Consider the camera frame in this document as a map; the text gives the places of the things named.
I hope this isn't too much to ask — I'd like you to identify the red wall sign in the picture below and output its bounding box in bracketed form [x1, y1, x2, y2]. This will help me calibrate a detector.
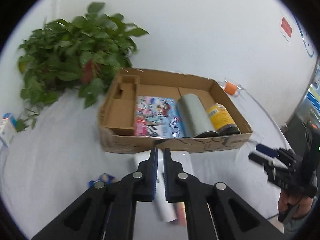
[280, 16, 293, 42]

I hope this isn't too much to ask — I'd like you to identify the small blue white carton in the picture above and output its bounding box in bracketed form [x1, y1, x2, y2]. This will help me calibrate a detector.
[0, 113, 17, 147]

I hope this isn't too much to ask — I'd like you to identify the blue cartoon board game box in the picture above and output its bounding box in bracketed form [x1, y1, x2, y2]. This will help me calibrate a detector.
[135, 96, 185, 138]

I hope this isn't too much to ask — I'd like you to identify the brown cardboard tray box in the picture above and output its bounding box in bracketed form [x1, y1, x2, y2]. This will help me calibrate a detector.
[98, 69, 252, 154]

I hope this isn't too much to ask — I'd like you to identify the yellow labelled tea jar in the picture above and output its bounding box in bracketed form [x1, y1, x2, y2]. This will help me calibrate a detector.
[207, 103, 240, 136]

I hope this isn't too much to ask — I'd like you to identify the blue board with wooden knobs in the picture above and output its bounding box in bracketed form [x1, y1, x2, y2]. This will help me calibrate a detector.
[88, 173, 118, 188]

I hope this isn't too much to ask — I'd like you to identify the person right hand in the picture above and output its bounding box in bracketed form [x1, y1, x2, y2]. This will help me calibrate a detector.
[278, 189, 316, 219]

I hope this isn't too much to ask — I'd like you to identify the silver metal cylinder tin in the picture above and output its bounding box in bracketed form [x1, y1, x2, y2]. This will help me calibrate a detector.
[176, 94, 219, 138]

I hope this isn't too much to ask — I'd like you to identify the green potted plant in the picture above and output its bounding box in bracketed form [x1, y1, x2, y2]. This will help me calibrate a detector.
[16, 2, 147, 132]

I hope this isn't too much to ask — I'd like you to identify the pastel colour cube puzzle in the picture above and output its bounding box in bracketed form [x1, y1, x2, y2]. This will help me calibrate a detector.
[174, 202, 187, 226]

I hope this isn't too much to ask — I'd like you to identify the white handheld fan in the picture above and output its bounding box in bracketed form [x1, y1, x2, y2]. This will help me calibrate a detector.
[154, 149, 177, 223]

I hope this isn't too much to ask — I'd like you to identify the orange capped clear container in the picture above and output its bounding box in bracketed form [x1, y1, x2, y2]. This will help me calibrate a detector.
[223, 80, 241, 96]

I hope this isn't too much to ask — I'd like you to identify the white flat plastic device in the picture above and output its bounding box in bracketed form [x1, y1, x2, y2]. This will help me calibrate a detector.
[171, 151, 194, 176]

